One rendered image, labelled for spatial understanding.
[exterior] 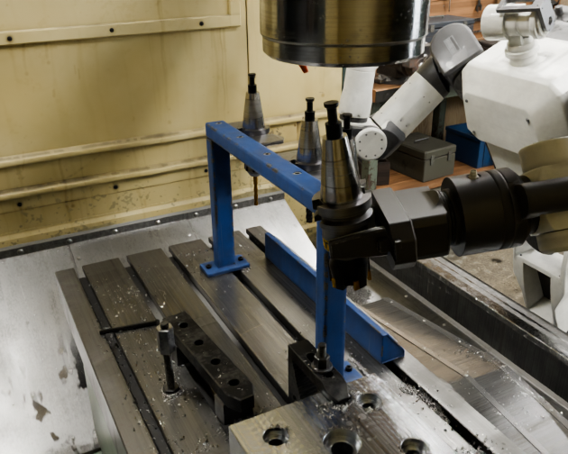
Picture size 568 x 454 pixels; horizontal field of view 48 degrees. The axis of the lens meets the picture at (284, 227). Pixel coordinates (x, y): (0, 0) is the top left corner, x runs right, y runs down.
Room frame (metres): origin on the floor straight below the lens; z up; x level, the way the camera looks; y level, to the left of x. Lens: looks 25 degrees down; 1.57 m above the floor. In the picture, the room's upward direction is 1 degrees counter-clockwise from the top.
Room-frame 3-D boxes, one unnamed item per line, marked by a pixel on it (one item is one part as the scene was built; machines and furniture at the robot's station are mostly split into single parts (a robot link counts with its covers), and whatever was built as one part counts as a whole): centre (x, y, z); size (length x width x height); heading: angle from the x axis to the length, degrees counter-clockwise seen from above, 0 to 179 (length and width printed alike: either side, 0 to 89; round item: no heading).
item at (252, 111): (1.20, 0.06, 1.26); 0.04 x 0.04 x 0.07
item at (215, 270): (1.22, 0.13, 1.05); 0.10 x 0.05 x 0.30; 117
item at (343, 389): (0.74, -0.05, 0.97); 0.13 x 0.03 x 0.15; 27
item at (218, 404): (0.83, 0.13, 0.93); 0.26 x 0.05 x 0.06; 32
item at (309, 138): (1.01, -0.04, 1.26); 0.04 x 0.04 x 0.07
